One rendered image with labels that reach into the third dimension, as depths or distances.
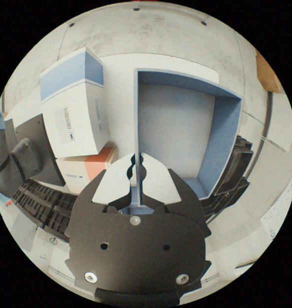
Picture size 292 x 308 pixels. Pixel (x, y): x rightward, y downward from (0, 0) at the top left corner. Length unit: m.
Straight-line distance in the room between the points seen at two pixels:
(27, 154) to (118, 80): 0.36
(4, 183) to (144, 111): 0.41
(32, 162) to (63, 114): 0.25
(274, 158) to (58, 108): 2.75
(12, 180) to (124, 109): 0.39
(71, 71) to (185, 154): 0.26
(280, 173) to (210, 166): 2.46
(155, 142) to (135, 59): 0.20
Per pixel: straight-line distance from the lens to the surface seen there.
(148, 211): 0.45
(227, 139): 0.18
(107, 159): 0.22
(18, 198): 0.78
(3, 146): 0.35
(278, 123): 2.55
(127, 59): 0.27
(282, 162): 2.59
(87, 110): 0.17
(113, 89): 0.25
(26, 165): 0.40
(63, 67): 0.22
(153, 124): 0.17
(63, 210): 0.48
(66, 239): 0.42
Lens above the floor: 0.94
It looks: 61 degrees down
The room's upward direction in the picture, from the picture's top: 176 degrees clockwise
